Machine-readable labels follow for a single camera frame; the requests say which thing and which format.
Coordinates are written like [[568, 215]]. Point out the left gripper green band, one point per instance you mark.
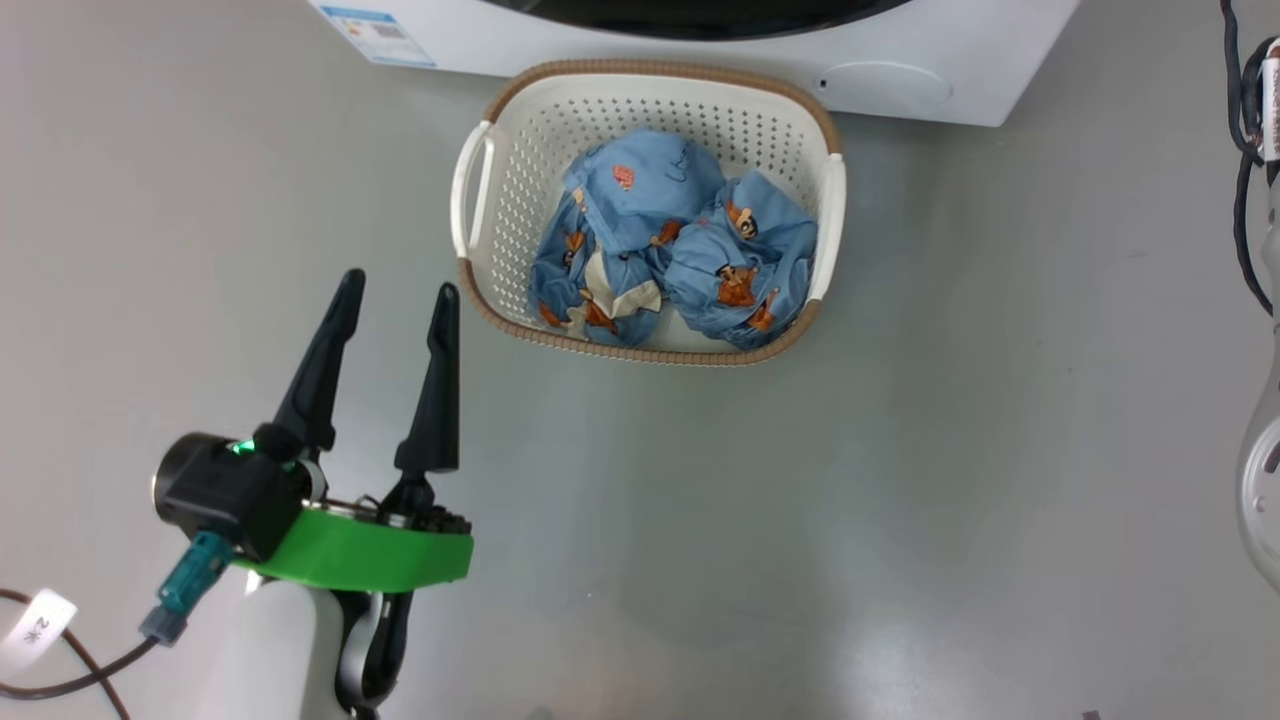
[[370, 555]]

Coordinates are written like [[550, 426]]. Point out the blue garment with cream collar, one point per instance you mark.
[[640, 195]]

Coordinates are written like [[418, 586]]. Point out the blue garment with bear print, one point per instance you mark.
[[745, 270]]

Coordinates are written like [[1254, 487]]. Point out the black round washing machine door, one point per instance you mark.
[[700, 15]]

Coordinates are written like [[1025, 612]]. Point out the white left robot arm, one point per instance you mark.
[[275, 650]]

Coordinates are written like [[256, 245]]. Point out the cream perforated laundry basket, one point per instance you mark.
[[520, 170]]

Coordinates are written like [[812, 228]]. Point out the white washing machine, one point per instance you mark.
[[980, 60]]

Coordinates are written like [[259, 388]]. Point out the blue energy label sticker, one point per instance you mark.
[[378, 35]]

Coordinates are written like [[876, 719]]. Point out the round white filter cover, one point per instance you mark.
[[885, 85]]

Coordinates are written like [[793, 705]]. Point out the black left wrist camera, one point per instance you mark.
[[225, 490]]

